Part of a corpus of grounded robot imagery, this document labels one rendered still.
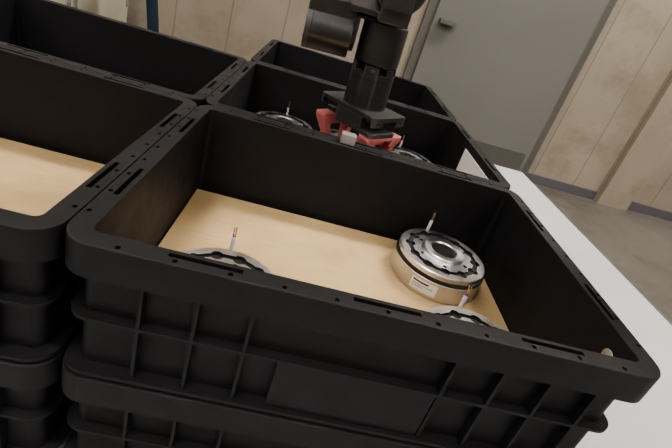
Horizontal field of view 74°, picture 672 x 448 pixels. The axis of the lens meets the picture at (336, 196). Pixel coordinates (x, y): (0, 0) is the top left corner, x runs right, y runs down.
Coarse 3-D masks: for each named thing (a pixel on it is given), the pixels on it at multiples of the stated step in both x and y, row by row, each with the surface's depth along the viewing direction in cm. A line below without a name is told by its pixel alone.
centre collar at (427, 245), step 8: (432, 240) 52; (440, 240) 52; (424, 248) 50; (432, 248) 50; (448, 248) 52; (456, 248) 52; (432, 256) 49; (440, 256) 49; (456, 256) 50; (448, 264) 49; (456, 264) 49
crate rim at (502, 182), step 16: (256, 64) 78; (240, 80) 66; (304, 80) 79; (208, 96) 54; (224, 96) 57; (240, 112) 52; (416, 112) 81; (304, 128) 54; (416, 160) 56; (480, 160) 66; (496, 176) 59
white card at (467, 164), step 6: (462, 156) 72; (468, 156) 70; (462, 162) 72; (468, 162) 69; (474, 162) 67; (456, 168) 74; (462, 168) 71; (468, 168) 69; (474, 168) 67; (480, 168) 65; (474, 174) 66; (480, 174) 64
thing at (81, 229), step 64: (192, 128) 44; (128, 192) 31; (512, 192) 55; (128, 256) 25; (192, 256) 27; (320, 320) 27; (384, 320) 27; (448, 320) 29; (576, 384) 30; (640, 384) 30
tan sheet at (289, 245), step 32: (192, 224) 47; (224, 224) 49; (256, 224) 51; (288, 224) 53; (320, 224) 55; (256, 256) 46; (288, 256) 47; (320, 256) 49; (352, 256) 51; (384, 256) 53; (352, 288) 45; (384, 288) 47; (480, 288) 53
